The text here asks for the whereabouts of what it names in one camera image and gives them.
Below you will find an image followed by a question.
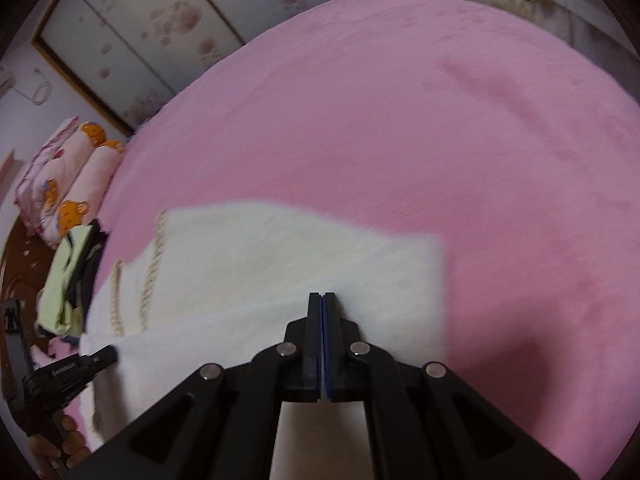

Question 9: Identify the pink bed blanket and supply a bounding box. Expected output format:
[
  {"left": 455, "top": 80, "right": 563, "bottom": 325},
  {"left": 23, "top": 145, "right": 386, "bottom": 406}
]
[{"left": 30, "top": 0, "right": 640, "bottom": 466}]

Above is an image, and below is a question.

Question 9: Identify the white fuzzy cardigan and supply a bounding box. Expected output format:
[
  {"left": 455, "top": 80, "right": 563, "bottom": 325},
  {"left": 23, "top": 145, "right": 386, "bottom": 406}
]
[{"left": 80, "top": 201, "right": 446, "bottom": 480}]

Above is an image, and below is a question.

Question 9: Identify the light green folded garment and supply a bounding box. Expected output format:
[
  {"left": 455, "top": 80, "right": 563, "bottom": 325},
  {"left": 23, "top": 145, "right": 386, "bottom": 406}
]
[{"left": 37, "top": 225, "right": 96, "bottom": 336}]

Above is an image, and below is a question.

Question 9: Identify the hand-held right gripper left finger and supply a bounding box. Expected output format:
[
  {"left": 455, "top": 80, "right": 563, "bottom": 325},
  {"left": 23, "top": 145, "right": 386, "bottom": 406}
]
[{"left": 65, "top": 292, "right": 326, "bottom": 480}]

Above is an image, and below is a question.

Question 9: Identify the pink bear print quilt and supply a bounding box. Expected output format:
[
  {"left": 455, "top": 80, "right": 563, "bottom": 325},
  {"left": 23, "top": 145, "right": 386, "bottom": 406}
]
[{"left": 15, "top": 116, "right": 126, "bottom": 248}]

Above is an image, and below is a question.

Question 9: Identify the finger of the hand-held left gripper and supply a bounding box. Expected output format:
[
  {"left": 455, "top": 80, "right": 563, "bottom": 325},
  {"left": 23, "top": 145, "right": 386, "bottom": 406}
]
[{"left": 82, "top": 344, "right": 119, "bottom": 369}]

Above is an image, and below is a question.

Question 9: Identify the dark wooden headboard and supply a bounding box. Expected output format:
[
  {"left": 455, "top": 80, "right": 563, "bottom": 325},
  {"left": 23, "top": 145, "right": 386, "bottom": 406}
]
[{"left": 0, "top": 220, "right": 56, "bottom": 311}]

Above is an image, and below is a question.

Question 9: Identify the person's left hand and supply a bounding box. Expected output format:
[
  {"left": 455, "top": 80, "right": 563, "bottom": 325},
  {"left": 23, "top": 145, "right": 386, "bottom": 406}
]
[{"left": 27, "top": 407, "right": 93, "bottom": 476}]

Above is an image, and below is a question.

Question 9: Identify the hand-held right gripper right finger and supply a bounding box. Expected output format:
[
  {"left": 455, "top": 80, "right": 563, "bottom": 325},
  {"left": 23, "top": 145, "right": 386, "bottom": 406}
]
[{"left": 322, "top": 291, "right": 581, "bottom": 480}]

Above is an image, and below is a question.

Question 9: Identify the floral sliding door wardrobe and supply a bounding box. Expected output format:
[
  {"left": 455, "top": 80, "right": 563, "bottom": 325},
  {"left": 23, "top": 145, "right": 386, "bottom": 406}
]
[{"left": 32, "top": 0, "right": 351, "bottom": 136}]

